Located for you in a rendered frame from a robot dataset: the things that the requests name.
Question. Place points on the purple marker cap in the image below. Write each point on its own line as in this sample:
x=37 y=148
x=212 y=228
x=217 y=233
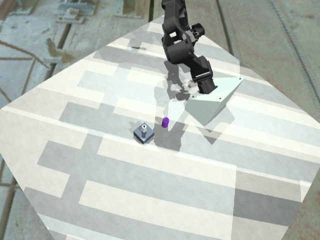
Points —
x=165 y=122

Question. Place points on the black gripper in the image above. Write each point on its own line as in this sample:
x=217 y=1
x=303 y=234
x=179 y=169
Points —
x=194 y=28

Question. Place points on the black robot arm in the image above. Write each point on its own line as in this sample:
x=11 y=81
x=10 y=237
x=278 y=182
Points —
x=183 y=51

